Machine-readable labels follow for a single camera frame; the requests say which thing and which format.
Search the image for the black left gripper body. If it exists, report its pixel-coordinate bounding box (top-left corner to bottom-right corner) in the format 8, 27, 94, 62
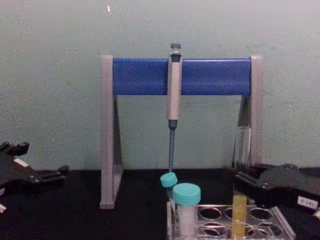
0, 150, 43, 199

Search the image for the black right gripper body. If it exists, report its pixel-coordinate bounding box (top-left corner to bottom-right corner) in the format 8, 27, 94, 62
257, 163, 320, 214

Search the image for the clear tube with yellow liquid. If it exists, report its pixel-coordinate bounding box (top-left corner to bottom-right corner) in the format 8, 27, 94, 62
232, 126, 251, 239

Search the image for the clear acrylic tube rack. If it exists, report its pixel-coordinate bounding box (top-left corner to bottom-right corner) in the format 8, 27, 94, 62
166, 199, 296, 240

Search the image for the black table cloth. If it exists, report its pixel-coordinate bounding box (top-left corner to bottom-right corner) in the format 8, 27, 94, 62
0, 167, 320, 240

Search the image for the large teal capped white tube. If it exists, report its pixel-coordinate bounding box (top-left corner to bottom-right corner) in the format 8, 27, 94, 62
172, 182, 202, 237

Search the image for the small teal capped tube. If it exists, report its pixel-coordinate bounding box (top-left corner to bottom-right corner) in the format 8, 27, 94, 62
159, 172, 179, 200

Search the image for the grey and blue pipette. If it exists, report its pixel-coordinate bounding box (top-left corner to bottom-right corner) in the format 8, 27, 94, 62
165, 42, 183, 175

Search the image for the grey stand with blue bar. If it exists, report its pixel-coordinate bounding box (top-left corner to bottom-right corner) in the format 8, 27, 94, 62
99, 54, 265, 210

